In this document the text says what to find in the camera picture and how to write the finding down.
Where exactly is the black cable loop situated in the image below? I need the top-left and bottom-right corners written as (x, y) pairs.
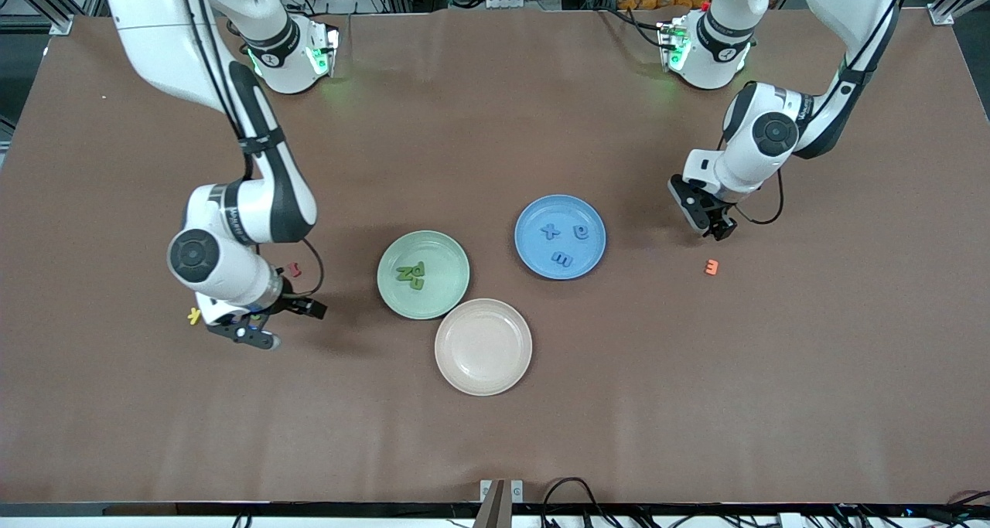
top-left (540, 477), bottom-right (620, 528)

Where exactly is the light green plate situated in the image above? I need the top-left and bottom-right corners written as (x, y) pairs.
top-left (377, 230), bottom-right (471, 321)

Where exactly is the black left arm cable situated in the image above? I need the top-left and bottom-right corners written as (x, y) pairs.
top-left (719, 126), bottom-right (784, 227)

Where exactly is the blue plate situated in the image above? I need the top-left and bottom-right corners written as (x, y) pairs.
top-left (514, 194), bottom-right (608, 281)

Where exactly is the black base cable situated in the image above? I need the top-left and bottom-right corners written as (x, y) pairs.
top-left (584, 0), bottom-right (667, 34)

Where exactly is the pale pink plate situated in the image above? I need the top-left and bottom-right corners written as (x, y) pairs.
top-left (434, 298), bottom-right (534, 397)

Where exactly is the small metal bracket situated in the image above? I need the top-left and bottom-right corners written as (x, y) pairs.
top-left (480, 479), bottom-right (524, 528)

